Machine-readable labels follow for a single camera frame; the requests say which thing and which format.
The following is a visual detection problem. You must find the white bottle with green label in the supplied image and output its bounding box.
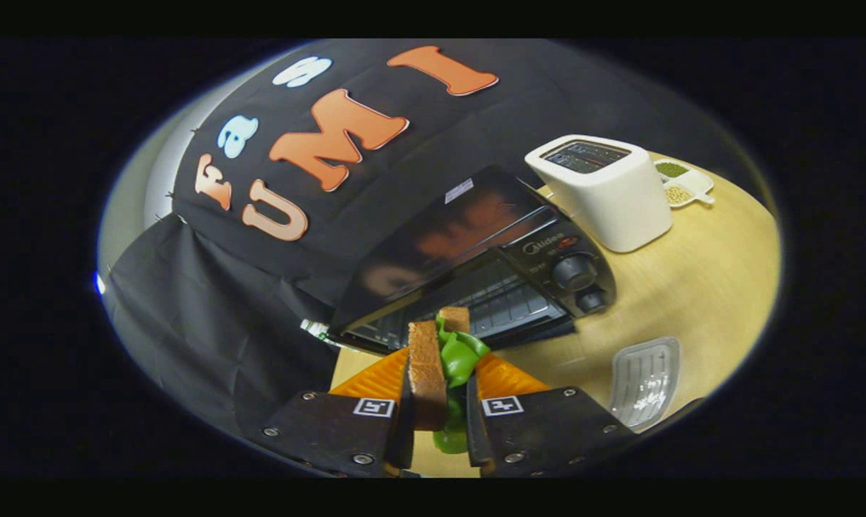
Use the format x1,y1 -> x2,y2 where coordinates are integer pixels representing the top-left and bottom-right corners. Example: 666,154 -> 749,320
300,320 -> 340,344

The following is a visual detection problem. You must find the white pop-up toaster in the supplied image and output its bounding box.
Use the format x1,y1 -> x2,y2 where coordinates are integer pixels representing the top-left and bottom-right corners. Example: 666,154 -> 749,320
525,134 -> 674,253

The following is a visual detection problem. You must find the bread and lettuce sandwich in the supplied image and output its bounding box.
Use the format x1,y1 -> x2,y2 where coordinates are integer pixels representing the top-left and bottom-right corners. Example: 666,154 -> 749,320
406,307 -> 491,455

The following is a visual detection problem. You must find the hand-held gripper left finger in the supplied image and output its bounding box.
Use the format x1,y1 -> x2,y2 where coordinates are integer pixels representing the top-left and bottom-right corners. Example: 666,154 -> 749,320
250,347 -> 416,478

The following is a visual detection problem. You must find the white divided dish with beans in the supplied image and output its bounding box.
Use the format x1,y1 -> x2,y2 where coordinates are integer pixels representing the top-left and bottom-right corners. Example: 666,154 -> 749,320
652,158 -> 716,209

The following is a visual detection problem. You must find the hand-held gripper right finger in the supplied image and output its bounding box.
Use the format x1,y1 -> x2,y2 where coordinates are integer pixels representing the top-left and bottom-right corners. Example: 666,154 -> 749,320
465,352 -> 638,478

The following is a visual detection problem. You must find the white plastic tray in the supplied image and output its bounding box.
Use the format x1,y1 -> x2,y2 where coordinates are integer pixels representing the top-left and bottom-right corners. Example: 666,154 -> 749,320
610,336 -> 681,432

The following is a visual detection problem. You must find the black toaster oven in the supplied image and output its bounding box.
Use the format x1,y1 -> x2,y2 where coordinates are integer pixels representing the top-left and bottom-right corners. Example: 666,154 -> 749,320
327,165 -> 618,356

